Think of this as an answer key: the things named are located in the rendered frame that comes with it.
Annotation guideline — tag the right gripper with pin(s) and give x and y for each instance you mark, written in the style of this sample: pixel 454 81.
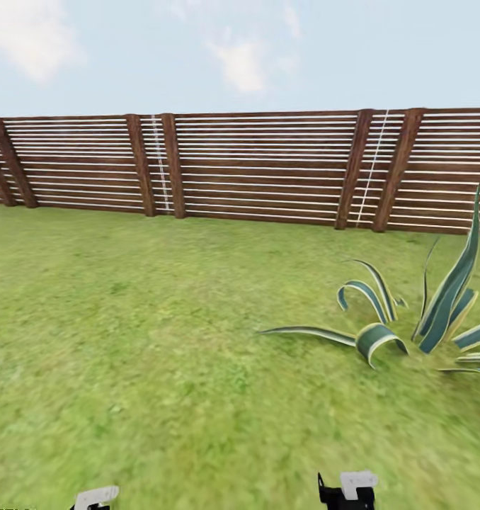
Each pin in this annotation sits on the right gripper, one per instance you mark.
pixel 335 499

